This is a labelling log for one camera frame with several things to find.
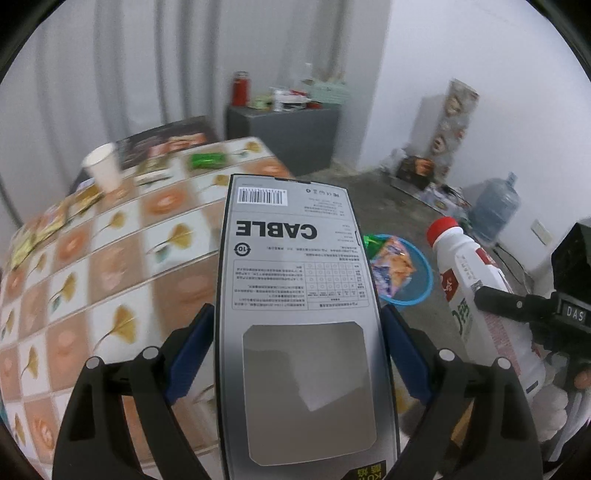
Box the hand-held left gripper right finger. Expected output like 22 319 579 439
381 304 543 480

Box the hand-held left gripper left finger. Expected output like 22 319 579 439
53 302 217 480

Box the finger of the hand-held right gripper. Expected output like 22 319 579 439
474 285 555 324

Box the white bottle with red cap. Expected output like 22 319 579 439
426 216 548 398

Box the blue plastic basket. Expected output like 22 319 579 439
362 234 435 306

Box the purple snack bag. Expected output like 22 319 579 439
369 235 415 296

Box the grey cable box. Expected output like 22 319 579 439
215 174 402 480

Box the person's right hand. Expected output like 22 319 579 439
531 353 591 439

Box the blue water jug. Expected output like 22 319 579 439
470 172 522 245

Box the ginkgo leaf patterned tablecloth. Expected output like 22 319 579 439
0 136 407 480

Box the black snack box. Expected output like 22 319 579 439
396 154 437 190

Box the small white box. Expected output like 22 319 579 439
137 157 169 175

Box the green snack packet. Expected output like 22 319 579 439
191 151 230 172

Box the white paper cup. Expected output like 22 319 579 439
82 143 124 193

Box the dark printed board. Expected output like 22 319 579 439
115 116 221 169

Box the grey cabinet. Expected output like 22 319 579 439
226 102 342 177

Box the red thermos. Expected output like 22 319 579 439
232 71 250 108

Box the pale green box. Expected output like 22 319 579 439
308 79 352 106

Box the grey curtain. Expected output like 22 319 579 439
0 0 393 222

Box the white wall socket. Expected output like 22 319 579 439
531 219 555 245

